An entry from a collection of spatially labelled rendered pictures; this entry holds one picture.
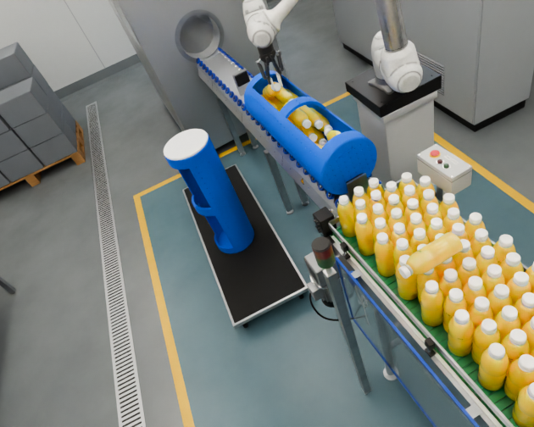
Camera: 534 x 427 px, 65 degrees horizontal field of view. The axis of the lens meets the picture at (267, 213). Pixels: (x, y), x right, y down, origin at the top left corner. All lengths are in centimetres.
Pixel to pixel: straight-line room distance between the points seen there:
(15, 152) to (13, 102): 55
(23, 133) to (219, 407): 355
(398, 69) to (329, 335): 152
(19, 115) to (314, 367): 380
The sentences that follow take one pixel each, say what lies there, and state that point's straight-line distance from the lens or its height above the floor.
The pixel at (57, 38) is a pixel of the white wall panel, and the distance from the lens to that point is 683.
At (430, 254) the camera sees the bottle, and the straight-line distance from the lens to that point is 142.
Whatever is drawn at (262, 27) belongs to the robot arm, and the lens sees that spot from 187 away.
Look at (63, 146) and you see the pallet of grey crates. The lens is 514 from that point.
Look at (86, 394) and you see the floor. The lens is 317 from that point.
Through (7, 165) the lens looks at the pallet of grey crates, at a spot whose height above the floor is 34.
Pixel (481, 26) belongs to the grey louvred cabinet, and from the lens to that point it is 327.
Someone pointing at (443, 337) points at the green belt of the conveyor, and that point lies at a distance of 159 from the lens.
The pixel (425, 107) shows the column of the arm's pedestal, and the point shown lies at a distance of 244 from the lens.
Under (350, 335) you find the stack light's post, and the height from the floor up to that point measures 65.
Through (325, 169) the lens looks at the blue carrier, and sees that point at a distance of 179.
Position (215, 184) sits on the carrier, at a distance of 256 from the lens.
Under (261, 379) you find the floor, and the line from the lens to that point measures 262.
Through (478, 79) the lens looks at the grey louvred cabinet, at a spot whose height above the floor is 48.
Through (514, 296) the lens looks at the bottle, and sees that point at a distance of 152.
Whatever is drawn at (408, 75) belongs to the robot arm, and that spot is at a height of 127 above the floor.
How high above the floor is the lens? 232
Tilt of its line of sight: 44 degrees down
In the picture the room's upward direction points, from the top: 23 degrees counter-clockwise
